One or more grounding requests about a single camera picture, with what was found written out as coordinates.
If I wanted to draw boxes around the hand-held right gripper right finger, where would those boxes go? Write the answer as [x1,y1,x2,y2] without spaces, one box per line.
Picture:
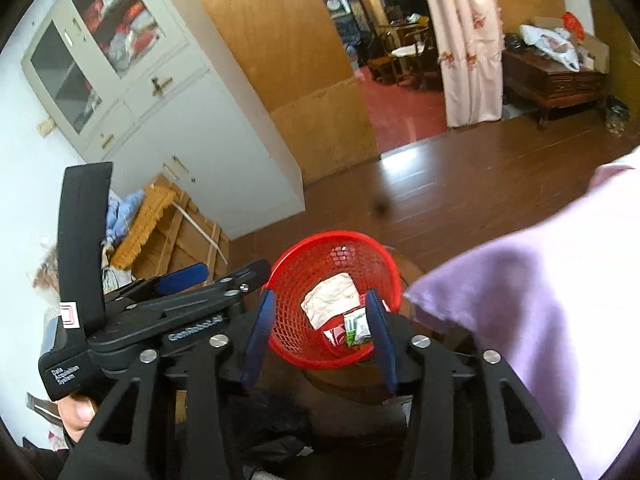
[365,289,583,480]

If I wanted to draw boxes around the wooden armchair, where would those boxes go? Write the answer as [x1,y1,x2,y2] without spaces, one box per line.
[377,17,436,92]

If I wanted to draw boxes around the purple fleece blanket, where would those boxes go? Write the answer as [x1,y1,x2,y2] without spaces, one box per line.
[402,160,640,480]

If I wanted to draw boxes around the red plastic basket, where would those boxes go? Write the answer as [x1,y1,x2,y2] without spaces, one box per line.
[267,230,403,372]

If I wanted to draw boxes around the person's left hand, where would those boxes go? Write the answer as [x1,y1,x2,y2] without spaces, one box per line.
[57,392,98,443]

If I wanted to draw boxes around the red wall ornament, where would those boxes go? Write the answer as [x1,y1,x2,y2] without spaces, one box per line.
[562,10,586,41]

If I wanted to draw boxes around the yellow fringed cloth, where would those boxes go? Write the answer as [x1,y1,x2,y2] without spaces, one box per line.
[109,185,177,271]

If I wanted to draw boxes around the carved wooden chest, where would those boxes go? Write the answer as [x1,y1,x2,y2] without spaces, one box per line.
[501,47,610,132]

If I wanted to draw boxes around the white cloth bundle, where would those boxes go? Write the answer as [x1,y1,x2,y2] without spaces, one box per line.
[102,245,133,292]

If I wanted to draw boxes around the light blue cloth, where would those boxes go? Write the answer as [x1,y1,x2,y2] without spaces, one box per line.
[105,190,146,248]

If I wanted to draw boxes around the floral curtain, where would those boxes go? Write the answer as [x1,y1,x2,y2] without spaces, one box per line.
[415,0,505,130]

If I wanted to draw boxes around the beige paper bag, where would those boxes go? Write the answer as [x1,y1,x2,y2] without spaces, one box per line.
[301,272,360,331]

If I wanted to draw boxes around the green wrapper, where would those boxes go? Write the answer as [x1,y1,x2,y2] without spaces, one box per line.
[342,307,373,347]

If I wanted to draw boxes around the white metal cabinet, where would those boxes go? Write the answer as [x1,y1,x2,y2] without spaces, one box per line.
[20,0,306,238]

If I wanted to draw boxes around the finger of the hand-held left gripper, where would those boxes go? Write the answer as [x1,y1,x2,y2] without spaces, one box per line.
[160,259,271,311]
[105,262,210,306]

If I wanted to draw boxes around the cardboard box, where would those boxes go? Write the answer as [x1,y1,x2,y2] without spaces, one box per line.
[575,30,611,73]

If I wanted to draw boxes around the white plastic bag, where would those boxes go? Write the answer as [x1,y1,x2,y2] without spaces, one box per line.
[519,22,583,72]

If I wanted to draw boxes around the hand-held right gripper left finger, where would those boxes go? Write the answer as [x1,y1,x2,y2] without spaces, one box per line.
[59,289,277,480]

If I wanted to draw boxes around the wooden boards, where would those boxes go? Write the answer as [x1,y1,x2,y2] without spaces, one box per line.
[132,175,231,281]

